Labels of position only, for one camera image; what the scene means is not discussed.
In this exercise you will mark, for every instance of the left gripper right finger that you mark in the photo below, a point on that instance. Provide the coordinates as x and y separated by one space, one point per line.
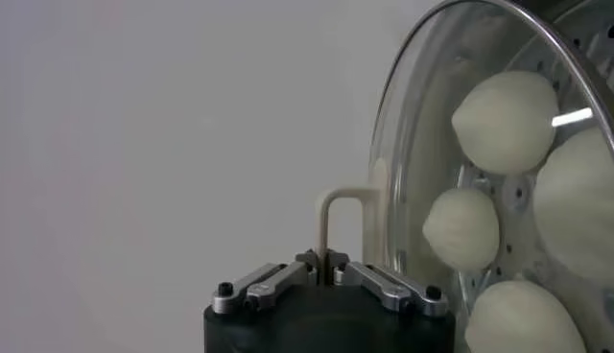
384 288

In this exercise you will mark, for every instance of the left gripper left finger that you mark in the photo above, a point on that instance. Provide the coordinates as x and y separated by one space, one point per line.
268 285

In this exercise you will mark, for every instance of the round glass pot lid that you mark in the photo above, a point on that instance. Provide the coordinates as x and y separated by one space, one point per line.
417 120

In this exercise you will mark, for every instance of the perforated stainless steel steamer basket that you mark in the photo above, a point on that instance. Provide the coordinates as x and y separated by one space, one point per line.
597 48

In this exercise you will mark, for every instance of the white steamed baozi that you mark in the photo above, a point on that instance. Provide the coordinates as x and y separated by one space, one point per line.
578 206
460 229
523 319
506 122

